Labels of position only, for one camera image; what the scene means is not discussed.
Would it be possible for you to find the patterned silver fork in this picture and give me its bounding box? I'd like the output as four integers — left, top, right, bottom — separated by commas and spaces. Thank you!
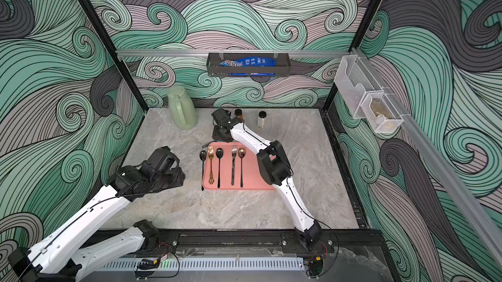
231, 145, 237, 186

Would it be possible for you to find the gold fork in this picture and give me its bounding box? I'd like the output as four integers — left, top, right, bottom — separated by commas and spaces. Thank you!
208, 146, 214, 185

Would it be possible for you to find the iridescent rainbow spoon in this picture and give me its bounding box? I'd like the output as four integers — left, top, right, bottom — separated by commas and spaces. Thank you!
237, 147, 246, 188

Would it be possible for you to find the pink tray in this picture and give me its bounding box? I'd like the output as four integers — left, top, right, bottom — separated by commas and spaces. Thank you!
203, 142, 275, 191

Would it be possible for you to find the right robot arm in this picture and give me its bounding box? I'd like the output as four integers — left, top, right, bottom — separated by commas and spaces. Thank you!
211, 108, 322, 252

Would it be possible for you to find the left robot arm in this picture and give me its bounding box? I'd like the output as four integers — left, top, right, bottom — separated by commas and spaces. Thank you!
8, 146, 185, 281

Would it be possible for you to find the orange spice jar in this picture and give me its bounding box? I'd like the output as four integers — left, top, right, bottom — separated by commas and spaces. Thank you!
234, 108, 243, 120

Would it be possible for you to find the white spice jar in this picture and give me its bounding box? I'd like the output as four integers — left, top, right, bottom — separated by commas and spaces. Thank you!
257, 111, 267, 129

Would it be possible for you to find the green pitcher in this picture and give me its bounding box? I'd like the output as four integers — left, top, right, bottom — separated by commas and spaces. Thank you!
167, 85, 198, 130

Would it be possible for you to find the blue snack bag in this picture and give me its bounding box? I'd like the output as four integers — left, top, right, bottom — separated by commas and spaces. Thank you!
216, 57, 277, 76

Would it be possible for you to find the black wall basket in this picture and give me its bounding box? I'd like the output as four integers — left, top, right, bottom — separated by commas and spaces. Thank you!
207, 52, 291, 78

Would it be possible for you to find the aluminium back rail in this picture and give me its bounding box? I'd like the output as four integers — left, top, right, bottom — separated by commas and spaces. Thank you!
116, 48, 350, 59

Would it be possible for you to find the aluminium rail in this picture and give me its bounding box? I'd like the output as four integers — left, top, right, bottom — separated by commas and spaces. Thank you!
350, 47, 502, 267
116, 48, 350, 59

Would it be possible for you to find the large clear wall bin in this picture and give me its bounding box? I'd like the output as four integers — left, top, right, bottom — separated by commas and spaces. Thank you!
334, 55, 383, 119

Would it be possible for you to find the white slotted cable duct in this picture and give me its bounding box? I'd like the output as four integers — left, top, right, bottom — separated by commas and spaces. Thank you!
97, 257, 305, 272

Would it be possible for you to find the small clear wall bin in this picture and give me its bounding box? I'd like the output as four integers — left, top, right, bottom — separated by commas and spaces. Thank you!
360, 93, 403, 134

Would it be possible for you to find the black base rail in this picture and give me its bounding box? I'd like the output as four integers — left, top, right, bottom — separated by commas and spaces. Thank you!
158, 229, 385, 255

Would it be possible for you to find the aluminium right rail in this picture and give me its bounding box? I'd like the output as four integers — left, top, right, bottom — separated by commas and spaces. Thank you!
350, 47, 502, 267

